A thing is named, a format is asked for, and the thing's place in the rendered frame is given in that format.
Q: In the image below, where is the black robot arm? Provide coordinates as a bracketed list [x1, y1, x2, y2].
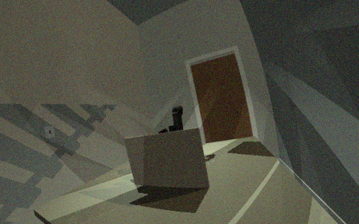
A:
[168, 106, 183, 132]

